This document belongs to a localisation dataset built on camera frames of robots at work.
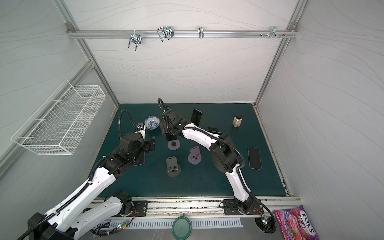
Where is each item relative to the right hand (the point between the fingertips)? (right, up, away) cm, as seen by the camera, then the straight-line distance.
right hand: (171, 119), depth 92 cm
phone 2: (+54, -25, +2) cm, 59 cm away
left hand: (-10, -8, -14) cm, 19 cm away
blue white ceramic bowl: (-16, -2, +15) cm, 23 cm away
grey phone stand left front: (+3, -28, -10) cm, 30 cm away
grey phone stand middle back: (+1, -17, +6) cm, 18 cm away
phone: (0, -12, -1) cm, 12 cm away
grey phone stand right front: (+15, -22, -6) cm, 28 cm away
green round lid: (+10, -45, -32) cm, 56 cm away
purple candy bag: (+62, -49, -25) cm, 82 cm away
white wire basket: (-48, -3, -24) cm, 54 cm away
